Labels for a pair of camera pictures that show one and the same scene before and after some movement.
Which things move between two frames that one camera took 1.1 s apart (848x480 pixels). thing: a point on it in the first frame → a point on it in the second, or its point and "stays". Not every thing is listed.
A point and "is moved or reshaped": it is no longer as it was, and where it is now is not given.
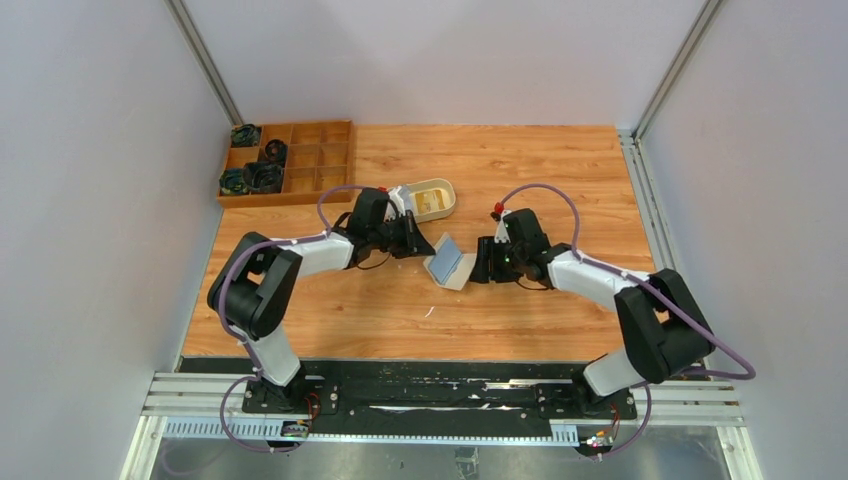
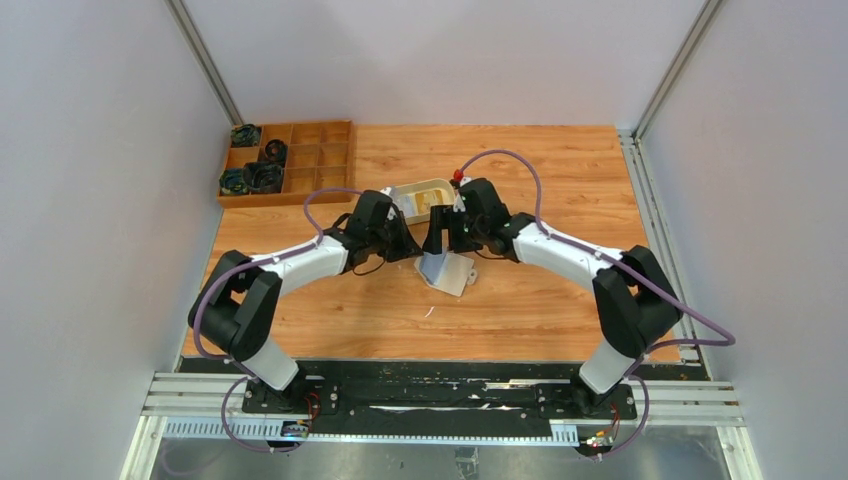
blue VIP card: (444, 262) is moved or reshaped
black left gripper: (415, 244) stays
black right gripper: (488, 249) → (441, 218)
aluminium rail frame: (213, 404) stays
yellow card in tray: (429, 201) stays
